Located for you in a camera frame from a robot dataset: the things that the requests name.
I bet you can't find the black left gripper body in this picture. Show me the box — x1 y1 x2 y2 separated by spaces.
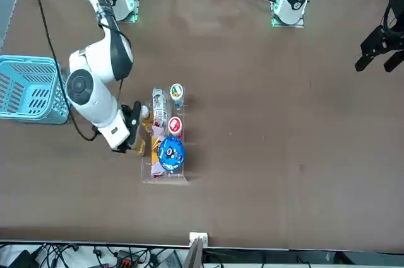
383 0 404 52

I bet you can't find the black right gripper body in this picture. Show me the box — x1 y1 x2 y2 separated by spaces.
110 137 138 154

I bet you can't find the clear acrylic stepped shelf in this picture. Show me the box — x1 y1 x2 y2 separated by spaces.
140 84 189 184

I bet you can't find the light blue plastic basket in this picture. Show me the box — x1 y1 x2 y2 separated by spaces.
0 55 71 125

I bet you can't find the pink snack packet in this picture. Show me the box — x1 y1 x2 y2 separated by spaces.
150 124 165 177

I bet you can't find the blue instant noodle cup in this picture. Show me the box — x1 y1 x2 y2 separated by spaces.
157 136 186 173

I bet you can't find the red lidded white cup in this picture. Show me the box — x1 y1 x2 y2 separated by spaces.
168 116 184 138

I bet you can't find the green lidded white cup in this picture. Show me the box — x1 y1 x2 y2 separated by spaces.
169 83 185 108

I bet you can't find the red and black plug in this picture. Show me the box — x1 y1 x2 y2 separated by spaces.
115 250 133 267

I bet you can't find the black power adapter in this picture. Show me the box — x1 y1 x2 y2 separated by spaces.
6 248 39 268

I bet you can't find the white post bracket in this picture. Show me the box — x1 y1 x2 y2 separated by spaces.
189 231 208 247

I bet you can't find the aluminium profile post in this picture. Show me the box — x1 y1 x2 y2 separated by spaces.
182 238 205 268

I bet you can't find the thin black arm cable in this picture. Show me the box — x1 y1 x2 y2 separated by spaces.
28 0 97 142

